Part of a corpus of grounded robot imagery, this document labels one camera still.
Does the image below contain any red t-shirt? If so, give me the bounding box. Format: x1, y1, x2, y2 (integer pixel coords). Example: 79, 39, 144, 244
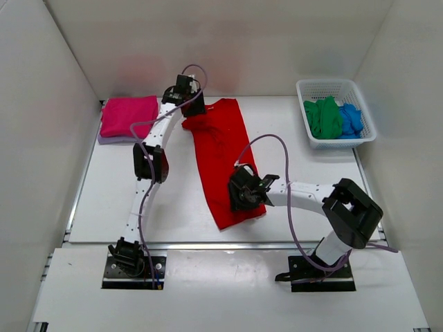
182, 98, 266, 230

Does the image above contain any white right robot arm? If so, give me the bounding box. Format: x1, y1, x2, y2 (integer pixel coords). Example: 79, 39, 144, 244
228, 164, 383, 277

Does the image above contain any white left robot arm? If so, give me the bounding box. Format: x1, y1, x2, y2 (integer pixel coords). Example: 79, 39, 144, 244
109, 73, 205, 278

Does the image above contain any folded pink t-shirt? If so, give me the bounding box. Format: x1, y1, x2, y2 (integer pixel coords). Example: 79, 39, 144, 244
100, 95, 159, 138

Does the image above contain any folded lavender t-shirt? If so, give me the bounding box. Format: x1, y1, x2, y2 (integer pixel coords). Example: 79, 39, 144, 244
97, 134, 138, 145

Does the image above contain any crumpled green t-shirt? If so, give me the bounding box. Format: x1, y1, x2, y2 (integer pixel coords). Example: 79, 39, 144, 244
303, 96, 343, 140

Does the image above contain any white plastic mesh basket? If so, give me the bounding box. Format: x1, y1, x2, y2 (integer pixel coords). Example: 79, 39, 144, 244
296, 79, 377, 149

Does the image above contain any crumpled blue t-shirt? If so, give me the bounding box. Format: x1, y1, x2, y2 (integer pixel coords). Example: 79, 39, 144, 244
338, 103, 363, 139

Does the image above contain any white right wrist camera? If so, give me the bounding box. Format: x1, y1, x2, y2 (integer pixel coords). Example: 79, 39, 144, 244
234, 160, 253, 170

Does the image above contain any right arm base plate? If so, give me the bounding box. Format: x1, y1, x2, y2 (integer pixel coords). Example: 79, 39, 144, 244
274, 256, 356, 293

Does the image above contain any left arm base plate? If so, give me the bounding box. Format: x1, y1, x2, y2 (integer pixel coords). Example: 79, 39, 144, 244
101, 255, 167, 291

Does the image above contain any aluminium table edge rail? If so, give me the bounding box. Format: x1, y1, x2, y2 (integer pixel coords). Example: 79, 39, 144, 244
62, 241, 387, 251

